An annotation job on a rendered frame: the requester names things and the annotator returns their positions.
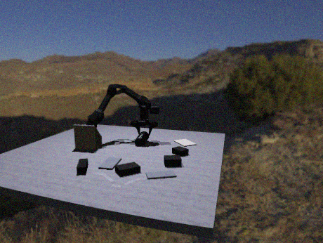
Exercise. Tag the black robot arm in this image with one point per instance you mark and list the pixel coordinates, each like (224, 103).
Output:
(144, 105)

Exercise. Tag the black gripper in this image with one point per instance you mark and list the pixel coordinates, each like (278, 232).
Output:
(152, 124)

